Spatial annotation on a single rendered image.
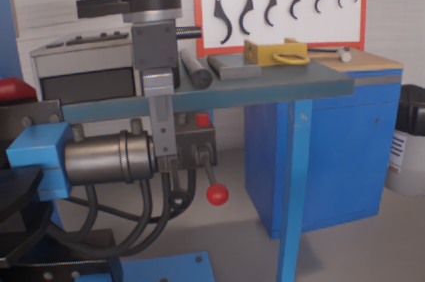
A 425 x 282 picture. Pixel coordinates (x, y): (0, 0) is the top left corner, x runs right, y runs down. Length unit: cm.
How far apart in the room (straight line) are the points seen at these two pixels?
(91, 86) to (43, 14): 194
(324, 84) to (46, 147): 64
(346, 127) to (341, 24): 138
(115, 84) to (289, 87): 40
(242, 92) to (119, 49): 29
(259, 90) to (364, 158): 120
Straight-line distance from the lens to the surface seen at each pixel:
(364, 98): 173
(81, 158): 68
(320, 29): 283
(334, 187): 187
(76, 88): 75
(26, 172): 64
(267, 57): 97
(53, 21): 263
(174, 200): 50
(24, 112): 79
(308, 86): 81
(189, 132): 64
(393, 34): 333
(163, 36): 36
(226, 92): 75
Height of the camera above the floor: 126
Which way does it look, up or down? 21 degrees down
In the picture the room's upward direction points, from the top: 3 degrees counter-clockwise
